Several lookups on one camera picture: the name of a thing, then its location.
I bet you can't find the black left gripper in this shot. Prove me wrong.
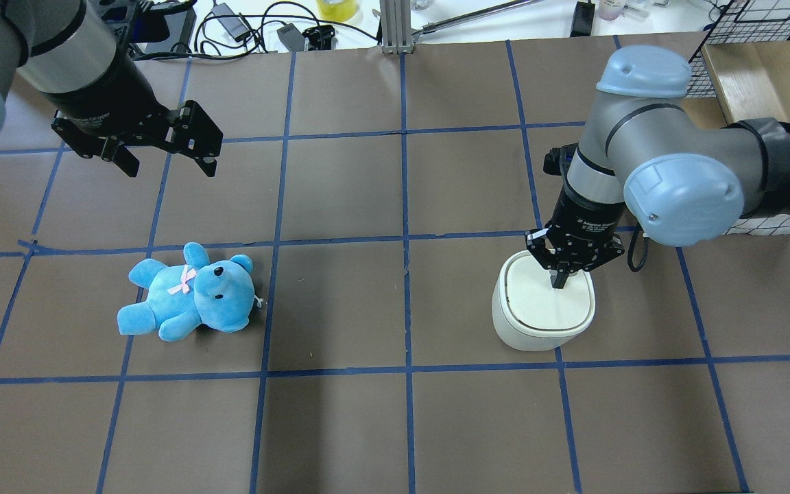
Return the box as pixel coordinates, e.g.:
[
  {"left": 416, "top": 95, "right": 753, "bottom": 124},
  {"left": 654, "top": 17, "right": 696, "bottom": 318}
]
[{"left": 51, "top": 62, "right": 224, "bottom": 178}]

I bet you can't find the yellow tape roll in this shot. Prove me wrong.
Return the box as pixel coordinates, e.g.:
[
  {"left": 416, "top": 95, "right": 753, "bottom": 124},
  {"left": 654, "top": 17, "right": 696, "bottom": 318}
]
[{"left": 316, "top": 0, "right": 359, "bottom": 23}]

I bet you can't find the white trash can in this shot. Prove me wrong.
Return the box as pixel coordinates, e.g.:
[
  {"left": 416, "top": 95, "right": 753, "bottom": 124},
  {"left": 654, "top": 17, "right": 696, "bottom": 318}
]
[{"left": 492, "top": 250, "right": 596, "bottom": 351}]

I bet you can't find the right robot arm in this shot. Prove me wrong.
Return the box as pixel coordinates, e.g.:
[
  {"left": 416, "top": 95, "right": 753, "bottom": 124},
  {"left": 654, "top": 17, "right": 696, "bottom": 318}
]
[{"left": 499, "top": 46, "right": 790, "bottom": 294}]

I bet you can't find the blue teddy bear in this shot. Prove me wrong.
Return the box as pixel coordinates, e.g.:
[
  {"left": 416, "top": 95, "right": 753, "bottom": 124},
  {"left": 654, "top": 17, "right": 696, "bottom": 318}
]
[{"left": 117, "top": 243, "right": 263, "bottom": 342}]

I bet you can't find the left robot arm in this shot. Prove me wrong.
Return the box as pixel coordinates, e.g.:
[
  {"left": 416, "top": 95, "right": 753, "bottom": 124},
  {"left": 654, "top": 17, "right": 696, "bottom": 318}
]
[{"left": 0, "top": 1, "right": 223, "bottom": 177}]

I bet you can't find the wooden shelf with wire mesh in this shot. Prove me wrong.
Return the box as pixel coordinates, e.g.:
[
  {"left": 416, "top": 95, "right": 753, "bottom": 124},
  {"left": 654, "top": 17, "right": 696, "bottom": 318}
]
[{"left": 683, "top": 0, "right": 790, "bottom": 237}]

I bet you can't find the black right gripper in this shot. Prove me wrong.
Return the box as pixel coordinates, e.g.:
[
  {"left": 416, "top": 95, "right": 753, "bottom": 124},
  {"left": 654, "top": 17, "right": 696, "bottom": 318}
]
[{"left": 525, "top": 189, "right": 626, "bottom": 289}]

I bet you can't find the aluminium frame post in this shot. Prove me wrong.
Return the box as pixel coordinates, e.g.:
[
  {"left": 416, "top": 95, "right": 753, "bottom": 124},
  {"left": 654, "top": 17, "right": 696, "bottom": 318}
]
[{"left": 379, "top": 0, "right": 415, "bottom": 54}]

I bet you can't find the black power adapter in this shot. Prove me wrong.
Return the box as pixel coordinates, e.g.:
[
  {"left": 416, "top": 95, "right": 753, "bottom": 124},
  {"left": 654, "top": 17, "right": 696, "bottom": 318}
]
[{"left": 211, "top": 3, "right": 251, "bottom": 42}]

